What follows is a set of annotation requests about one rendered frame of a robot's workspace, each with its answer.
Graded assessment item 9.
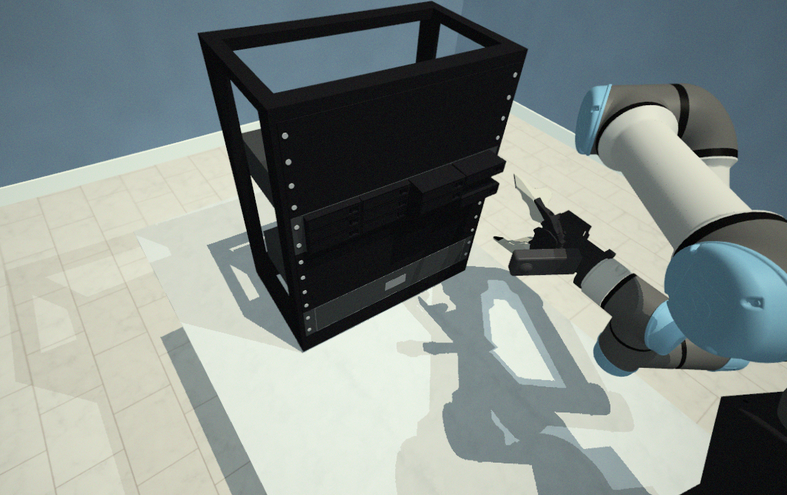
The black server rack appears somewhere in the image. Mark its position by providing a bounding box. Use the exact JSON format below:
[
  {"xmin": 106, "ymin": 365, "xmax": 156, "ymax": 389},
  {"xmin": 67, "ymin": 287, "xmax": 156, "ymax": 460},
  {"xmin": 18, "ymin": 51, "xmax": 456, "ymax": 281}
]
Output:
[{"xmin": 199, "ymin": 1, "xmax": 528, "ymax": 352}]

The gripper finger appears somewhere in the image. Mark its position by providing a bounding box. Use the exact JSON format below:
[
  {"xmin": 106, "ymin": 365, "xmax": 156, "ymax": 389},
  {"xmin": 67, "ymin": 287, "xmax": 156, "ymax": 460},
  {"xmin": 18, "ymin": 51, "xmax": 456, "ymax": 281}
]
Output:
[
  {"xmin": 513, "ymin": 173, "xmax": 561, "ymax": 236},
  {"xmin": 493, "ymin": 236, "xmax": 533, "ymax": 253}
]

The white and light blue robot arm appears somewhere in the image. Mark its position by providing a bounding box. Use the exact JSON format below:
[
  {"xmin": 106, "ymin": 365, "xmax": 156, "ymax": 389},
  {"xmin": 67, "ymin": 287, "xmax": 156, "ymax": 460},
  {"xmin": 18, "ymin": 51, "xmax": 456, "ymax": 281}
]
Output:
[{"xmin": 575, "ymin": 83, "xmax": 787, "ymax": 377}]

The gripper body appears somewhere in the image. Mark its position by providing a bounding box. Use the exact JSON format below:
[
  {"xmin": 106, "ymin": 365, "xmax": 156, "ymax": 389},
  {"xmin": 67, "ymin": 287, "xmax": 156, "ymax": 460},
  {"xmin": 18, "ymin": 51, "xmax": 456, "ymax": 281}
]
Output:
[{"xmin": 529, "ymin": 210, "xmax": 616, "ymax": 289}]

